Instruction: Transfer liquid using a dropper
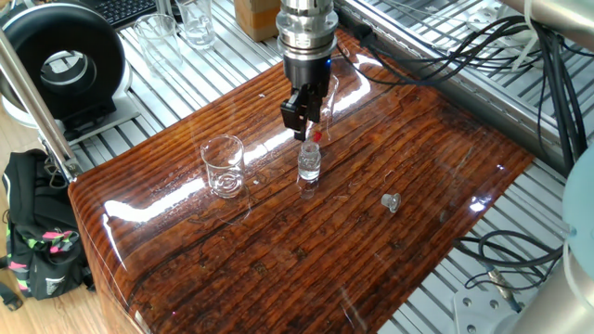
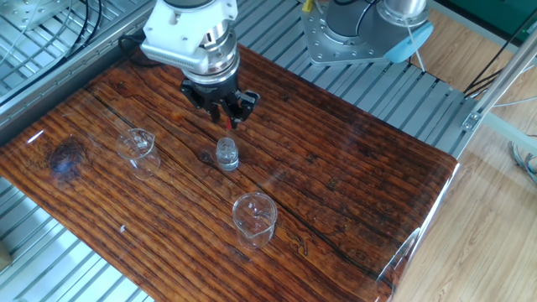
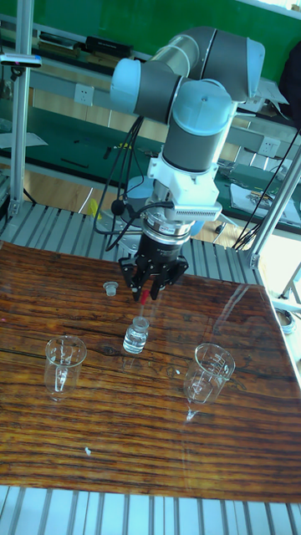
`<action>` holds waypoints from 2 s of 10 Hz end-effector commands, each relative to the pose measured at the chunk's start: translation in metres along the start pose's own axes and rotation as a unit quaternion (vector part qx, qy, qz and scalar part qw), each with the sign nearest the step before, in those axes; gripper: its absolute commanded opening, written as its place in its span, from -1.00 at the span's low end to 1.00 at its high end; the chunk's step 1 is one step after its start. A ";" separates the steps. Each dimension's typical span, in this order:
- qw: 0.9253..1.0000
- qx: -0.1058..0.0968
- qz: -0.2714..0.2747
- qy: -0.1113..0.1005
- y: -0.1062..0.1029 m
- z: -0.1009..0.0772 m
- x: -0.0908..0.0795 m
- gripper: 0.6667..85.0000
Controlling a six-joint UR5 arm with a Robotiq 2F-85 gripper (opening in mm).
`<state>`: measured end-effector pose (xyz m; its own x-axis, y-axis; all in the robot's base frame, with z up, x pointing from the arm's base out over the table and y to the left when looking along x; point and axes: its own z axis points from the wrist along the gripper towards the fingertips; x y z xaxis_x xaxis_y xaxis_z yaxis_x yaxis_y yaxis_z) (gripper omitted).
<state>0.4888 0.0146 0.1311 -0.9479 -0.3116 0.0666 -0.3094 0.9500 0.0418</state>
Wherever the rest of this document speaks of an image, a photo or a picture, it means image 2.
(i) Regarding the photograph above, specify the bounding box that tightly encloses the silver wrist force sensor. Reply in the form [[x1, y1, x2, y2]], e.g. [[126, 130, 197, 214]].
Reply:
[[184, 20, 241, 85]]

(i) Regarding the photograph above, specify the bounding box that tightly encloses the wood grain table mat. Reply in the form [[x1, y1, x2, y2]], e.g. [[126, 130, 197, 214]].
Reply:
[[0, 37, 461, 302]]

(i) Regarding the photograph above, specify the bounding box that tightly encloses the grey cable bundle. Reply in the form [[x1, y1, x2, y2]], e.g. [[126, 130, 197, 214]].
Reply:
[[508, 140, 537, 188]]

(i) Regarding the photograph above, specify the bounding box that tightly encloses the small clear glass bottle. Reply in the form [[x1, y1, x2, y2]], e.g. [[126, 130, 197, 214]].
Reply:
[[215, 137, 240, 172]]

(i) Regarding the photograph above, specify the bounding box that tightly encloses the clear glass beaker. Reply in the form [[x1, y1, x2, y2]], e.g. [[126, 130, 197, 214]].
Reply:
[[115, 128, 162, 181], [232, 191, 279, 252]]

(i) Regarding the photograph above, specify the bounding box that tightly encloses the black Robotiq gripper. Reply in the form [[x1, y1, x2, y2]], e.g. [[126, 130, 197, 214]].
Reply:
[[180, 76, 261, 130]]

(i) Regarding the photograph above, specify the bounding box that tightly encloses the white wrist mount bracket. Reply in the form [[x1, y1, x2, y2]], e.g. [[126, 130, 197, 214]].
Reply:
[[140, 0, 239, 75]]

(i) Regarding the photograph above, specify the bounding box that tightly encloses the thin black cable pair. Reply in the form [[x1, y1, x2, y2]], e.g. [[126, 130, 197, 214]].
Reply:
[[62, 0, 104, 58]]

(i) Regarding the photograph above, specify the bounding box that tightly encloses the brown cardboard box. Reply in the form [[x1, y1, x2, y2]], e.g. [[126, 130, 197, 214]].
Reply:
[[0, 241, 13, 272]]

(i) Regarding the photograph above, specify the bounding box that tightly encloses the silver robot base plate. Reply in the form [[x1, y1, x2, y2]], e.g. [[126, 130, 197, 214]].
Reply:
[[300, 0, 420, 67]]

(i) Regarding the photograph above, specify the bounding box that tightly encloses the silver perforated mounting plate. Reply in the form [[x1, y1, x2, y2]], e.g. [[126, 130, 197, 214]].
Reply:
[[0, 0, 70, 31]]

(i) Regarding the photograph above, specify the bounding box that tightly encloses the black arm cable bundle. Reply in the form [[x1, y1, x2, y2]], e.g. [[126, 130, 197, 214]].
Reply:
[[118, 0, 381, 69]]

